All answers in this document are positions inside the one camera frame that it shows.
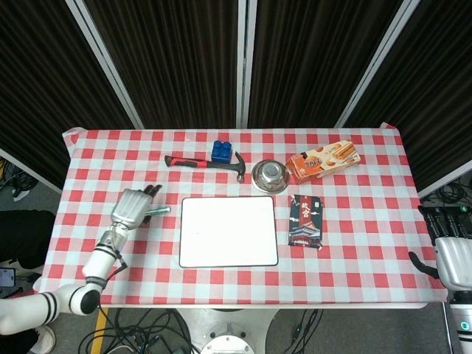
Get yellow floor tape strip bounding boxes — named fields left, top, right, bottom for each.
left=89, top=308, right=111, bottom=354

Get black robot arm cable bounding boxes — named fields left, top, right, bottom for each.
left=96, top=253, right=128, bottom=311

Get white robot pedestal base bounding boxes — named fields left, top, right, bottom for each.
left=176, top=308, right=282, bottom=354

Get white partition base rail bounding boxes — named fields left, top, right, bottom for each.
left=417, top=170, right=472, bottom=199
left=0, top=147, right=64, bottom=195

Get white drawing board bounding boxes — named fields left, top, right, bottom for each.
left=178, top=195, right=280, bottom=269

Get black floor cable tangle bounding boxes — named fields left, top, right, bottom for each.
left=78, top=308, right=193, bottom=354

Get white shoe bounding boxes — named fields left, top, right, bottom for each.
left=28, top=324, right=57, bottom=354

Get person black trousers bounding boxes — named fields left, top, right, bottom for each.
left=0, top=209, right=57, bottom=271

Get dark partition panel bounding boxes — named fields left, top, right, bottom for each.
left=0, top=0, right=136, bottom=190
left=345, top=0, right=472, bottom=193
left=84, top=0, right=246, bottom=130
left=248, top=0, right=405, bottom=130

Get blue building block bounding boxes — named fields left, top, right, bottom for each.
left=211, top=139, right=234, bottom=164

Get red white checkered tablecloth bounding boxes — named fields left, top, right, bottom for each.
left=38, top=123, right=449, bottom=308

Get smartphone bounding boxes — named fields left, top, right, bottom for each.
left=0, top=268, right=17, bottom=289

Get red black claw hammer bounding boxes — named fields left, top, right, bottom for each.
left=164, top=151, right=247, bottom=184

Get black cable green connector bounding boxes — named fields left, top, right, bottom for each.
left=282, top=308, right=320, bottom=354

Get dark blue palace print packet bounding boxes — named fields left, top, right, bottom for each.
left=287, top=194, right=326, bottom=252

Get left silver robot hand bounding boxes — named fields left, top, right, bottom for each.
left=111, top=183, right=164, bottom=231

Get stainless steel bowl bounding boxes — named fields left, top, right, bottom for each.
left=251, top=159, right=291, bottom=195

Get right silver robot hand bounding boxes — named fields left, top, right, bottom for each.
left=408, top=205, right=472, bottom=291

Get orange biscuit box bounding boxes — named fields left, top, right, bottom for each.
left=285, top=139, right=361, bottom=186

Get white partition post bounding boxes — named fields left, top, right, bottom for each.
left=65, top=0, right=145, bottom=130
left=235, top=0, right=258, bottom=130
left=334, top=0, right=422, bottom=128

